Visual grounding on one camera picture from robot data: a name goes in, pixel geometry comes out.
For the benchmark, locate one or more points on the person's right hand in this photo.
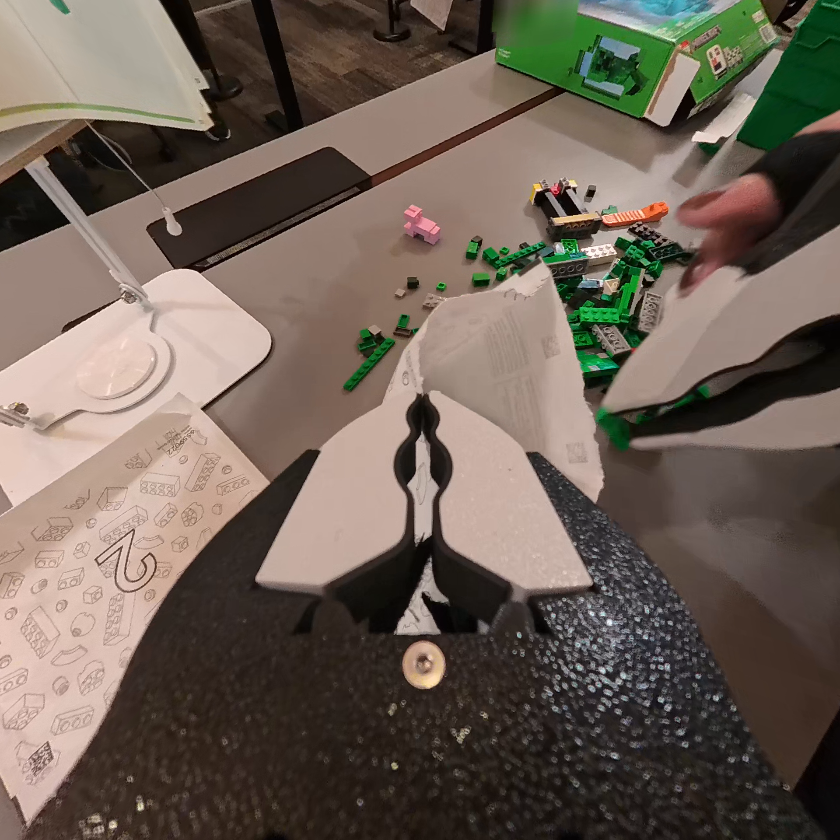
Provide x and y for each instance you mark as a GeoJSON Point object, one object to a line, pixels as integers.
{"type": "Point", "coordinates": [741, 210]}

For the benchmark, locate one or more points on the pink toy pig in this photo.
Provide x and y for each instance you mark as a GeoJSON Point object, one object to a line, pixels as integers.
{"type": "Point", "coordinates": [420, 223]}

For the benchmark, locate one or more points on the black table leg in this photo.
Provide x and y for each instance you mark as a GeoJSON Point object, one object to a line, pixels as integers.
{"type": "Point", "coordinates": [279, 65]}
{"type": "Point", "coordinates": [474, 26]}

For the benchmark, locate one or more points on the open instruction booklet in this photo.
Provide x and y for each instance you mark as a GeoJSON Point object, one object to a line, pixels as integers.
{"type": "Point", "coordinates": [98, 52]}

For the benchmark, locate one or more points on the green plastic bin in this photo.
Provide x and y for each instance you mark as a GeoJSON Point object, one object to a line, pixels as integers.
{"type": "Point", "coordinates": [794, 85]}

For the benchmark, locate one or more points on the black brick plate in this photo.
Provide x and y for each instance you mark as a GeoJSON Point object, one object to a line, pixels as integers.
{"type": "Point", "coordinates": [656, 236]}

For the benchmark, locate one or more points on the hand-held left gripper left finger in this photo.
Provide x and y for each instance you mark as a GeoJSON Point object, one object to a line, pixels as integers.
{"type": "Point", "coordinates": [341, 499]}

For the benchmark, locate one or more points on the black tan cart assembly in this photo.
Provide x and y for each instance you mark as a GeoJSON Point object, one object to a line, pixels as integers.
{"type": "Point", "coordinates": [568, 210]}

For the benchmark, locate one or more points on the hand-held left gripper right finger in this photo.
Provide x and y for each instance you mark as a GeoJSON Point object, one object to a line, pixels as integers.
{"type": "Point", "coordinates": [505, 505]}

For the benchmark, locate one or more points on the long green plate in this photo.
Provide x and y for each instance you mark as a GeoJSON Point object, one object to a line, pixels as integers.
{"type": "Point", "coordinates": [369, 365]}
{"type": "Point", "coordinates": [522, 254]}

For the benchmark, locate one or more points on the small green brick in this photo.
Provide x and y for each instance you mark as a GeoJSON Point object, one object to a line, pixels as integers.
{"type": "Point", "coordinates": [613, 430]}

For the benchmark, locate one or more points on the pile of green toy bricks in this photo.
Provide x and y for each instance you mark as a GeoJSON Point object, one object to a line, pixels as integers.
{"type": "Point", "coordinates": [610, 308]}

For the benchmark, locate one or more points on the white book stand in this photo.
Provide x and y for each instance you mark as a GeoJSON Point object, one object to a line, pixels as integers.
{"type": "Point", "coordinates": [210, 328]}

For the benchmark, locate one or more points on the light grey studded plate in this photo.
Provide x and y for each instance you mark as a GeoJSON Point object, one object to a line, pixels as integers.
{"type": "Point", "coordinates": [434, 302]}

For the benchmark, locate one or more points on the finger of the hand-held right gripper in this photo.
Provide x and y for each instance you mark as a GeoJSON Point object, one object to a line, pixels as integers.
{"type": "Point", "coordinates": [735, 321]}
{"type": "Point", "coordinates": [754, 439]}

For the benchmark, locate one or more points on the green toy box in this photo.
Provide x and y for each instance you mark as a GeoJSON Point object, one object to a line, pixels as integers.
{"type": "Point", "coordinates": [623, 59]}

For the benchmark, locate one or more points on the white sign board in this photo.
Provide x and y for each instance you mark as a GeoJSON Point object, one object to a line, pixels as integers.
{"type": "Point", "coordinates": [430, 12]}

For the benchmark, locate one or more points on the black stanchion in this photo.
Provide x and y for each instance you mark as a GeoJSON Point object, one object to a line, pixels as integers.
{"type": "Point", "coordinates": [392, 31]}

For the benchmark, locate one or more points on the white printed paper bag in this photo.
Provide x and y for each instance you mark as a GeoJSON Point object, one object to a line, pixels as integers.
{"type": "Point", "coordinates": [79, 558]}

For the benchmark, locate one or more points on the orange brick separator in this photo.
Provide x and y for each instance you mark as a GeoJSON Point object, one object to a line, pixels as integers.
{"type": "Point", "coordinates": [633, 214]}

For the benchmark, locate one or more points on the torn white paper bag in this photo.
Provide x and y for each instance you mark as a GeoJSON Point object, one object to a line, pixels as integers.
{"type": "Point", "coordinates": [512, 367]}

